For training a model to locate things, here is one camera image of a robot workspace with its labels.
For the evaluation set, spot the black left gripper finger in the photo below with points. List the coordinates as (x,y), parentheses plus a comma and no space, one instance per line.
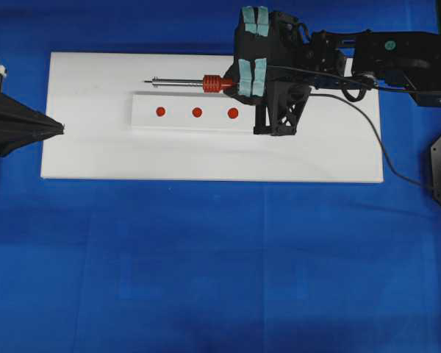
(21,125)

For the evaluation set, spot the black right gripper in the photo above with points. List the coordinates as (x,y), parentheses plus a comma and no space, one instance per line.
(296,54)

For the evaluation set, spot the red handled soldering iron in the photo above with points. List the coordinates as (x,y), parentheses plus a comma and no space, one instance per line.
(208,83)

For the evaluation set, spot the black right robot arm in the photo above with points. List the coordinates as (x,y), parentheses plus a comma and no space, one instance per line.
(398,62)

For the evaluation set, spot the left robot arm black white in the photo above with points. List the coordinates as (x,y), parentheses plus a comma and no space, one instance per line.
(21,125)

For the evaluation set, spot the right red dot mark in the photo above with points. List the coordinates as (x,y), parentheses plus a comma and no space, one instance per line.
(233,113)

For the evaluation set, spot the red dot mark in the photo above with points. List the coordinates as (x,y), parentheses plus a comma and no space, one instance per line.
(233,113)
(197,112)
(160,111)

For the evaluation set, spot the middle red dot mark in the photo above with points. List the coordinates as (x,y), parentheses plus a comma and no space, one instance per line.
(197,112)

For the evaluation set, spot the left red dot mark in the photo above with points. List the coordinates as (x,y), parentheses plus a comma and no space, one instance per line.
(160,111)

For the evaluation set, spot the white foam board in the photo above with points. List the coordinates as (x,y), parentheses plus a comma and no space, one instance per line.
(91,95)

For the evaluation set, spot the blue table cloth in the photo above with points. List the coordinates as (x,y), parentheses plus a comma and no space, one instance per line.
(134,266)

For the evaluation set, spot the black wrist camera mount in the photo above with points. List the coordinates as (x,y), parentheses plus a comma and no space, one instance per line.
(281,108)

